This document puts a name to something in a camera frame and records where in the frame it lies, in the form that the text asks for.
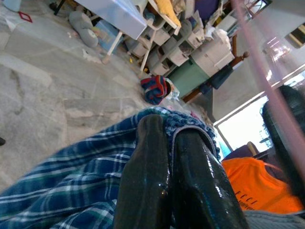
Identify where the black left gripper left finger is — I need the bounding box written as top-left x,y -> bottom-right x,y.
113,114 -> 172,229

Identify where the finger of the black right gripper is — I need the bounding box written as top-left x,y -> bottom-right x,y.
261,85 -> 305,200

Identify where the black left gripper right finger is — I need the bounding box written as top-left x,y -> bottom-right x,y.
171,130 -> 250,229

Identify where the pink plastic hanger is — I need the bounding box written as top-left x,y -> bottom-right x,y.
230,0 -> 305,203

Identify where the orange T-shirt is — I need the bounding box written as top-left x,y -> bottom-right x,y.
221,156 -> 305,215

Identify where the blue plaid shirt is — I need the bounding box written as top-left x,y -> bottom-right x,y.
0,106 -> 221,229

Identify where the printed plastic bag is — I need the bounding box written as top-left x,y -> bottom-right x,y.
164,81 -> 182,101

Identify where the red blue striped cloth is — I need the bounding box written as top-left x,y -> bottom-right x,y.
140,75 -> 173,105

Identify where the white boxy appliance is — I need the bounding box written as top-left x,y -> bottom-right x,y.
190,28 -> 235,72

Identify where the green cabinet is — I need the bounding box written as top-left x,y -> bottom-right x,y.
166,59 -> 212,98

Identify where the white cubby shelf unit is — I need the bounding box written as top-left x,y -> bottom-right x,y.
125,0 -> 235,77

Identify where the blue plastic storage box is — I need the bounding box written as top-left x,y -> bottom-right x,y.
95,19 -> 122,52

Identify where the grey plush toy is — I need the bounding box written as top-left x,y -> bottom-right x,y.
68,10 -> 100,48

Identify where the white table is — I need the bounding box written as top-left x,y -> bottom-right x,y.
73,0 -> 148,64

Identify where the yellow cloth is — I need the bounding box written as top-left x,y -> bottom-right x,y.
154,0 -> 182,28

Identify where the light blue container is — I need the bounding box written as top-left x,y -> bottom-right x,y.
2,0 -> 23,12

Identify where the brown wooden post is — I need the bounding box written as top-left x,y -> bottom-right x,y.
182,51 -> 250,104

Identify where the red diamond frame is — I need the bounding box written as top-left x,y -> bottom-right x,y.
18,11 -> 33,23

